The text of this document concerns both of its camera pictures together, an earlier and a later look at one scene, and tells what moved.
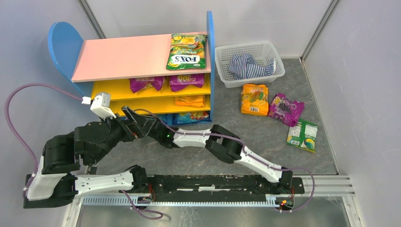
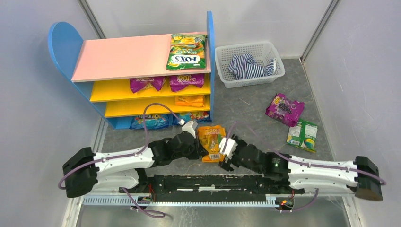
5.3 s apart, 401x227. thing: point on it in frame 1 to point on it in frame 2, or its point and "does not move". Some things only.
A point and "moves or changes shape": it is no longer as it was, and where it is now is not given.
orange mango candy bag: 254,100 moves or changes shape
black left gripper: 117,126 to 198,147
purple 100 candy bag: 138,84 does not move
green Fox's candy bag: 187,51 does not move
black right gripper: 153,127 to 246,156
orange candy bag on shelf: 197,100 does not move
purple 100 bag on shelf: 178,82 does not move
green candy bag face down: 303,135 does not move
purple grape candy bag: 288,111 does not move
